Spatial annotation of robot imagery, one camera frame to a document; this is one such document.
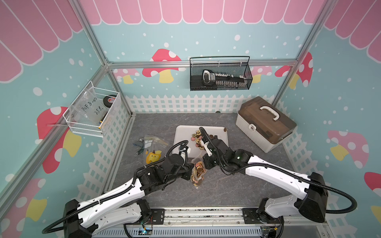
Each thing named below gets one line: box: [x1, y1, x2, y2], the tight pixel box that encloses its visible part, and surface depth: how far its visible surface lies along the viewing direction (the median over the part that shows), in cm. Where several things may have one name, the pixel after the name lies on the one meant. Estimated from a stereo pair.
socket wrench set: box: [201, 69, 248, 88], surface depth 91 cm
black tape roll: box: [103, 96, 117, 108], surface depth 82 cm
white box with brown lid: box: [235, 96, 297, 153], surface depth 95 cm
